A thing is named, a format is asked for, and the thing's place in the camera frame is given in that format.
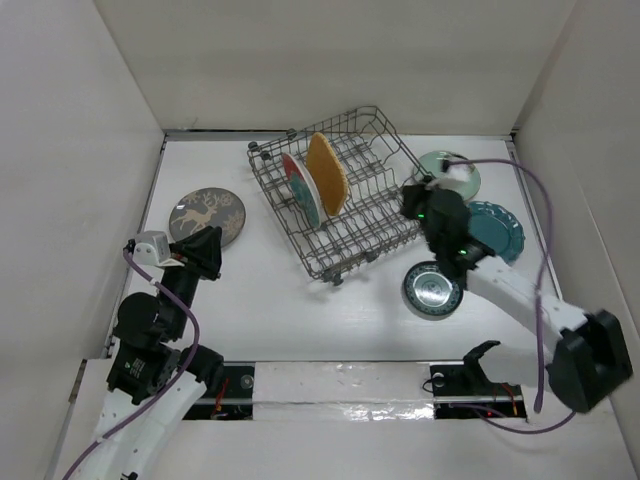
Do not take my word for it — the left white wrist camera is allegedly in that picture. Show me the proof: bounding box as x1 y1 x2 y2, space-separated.
124 231 182 268

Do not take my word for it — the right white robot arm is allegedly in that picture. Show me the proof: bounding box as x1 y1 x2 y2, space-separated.
400 184 633 414

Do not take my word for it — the grey wire dish rack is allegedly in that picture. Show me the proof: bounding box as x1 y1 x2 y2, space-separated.
247 106 428 285

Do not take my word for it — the small blue patterned plate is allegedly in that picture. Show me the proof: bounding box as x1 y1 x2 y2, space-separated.
402 261 464 318

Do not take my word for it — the grey plate with deer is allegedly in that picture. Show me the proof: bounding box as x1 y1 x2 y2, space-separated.
168 187 246 248

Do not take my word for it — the square woven bamboo plate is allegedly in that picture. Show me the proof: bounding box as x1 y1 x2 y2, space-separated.
306 132 349 217

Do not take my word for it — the mint green floral plate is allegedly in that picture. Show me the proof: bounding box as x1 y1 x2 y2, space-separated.
412 151 481 202

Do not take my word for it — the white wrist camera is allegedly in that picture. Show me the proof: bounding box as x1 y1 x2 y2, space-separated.
426 158 476 190
124 231 182 268

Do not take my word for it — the teal scalloped plate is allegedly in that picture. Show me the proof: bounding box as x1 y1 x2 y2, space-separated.
468 201 525 265

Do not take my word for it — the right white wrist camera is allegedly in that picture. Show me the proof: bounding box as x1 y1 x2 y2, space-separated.
426 158 476 190

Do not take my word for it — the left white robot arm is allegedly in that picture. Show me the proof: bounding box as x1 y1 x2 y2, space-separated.
64 226 224 479

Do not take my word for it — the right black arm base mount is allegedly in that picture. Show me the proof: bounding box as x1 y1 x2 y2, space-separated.
421 340 527 420

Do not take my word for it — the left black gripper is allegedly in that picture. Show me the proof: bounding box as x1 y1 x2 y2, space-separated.
160 224 222 336

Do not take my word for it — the red plate with teal flower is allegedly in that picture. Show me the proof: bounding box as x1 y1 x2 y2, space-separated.
281 153 322 228

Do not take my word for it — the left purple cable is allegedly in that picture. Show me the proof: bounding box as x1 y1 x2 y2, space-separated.
59 247 204 480

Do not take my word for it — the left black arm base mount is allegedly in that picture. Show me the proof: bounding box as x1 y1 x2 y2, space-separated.
183 362 256 421

